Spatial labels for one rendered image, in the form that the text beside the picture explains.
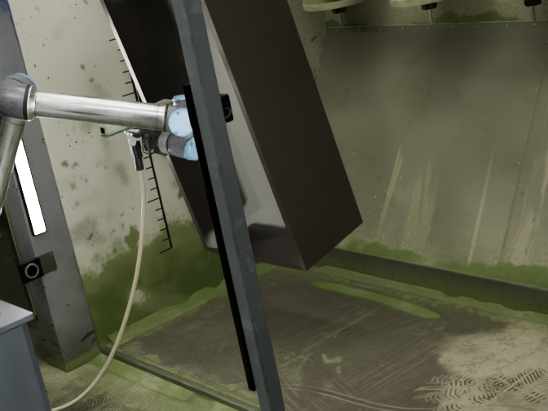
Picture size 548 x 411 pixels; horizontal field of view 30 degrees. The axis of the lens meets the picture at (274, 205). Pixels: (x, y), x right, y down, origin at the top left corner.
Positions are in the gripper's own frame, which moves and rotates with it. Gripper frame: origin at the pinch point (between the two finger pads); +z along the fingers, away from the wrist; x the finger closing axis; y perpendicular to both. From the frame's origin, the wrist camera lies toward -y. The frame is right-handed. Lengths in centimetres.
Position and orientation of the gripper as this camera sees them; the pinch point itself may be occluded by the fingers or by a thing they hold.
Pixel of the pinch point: (130, 127)
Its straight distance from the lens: 373.3
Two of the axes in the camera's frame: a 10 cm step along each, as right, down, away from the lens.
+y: 1.4, 9.1, 4.0
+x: 6.9, -3.8, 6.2
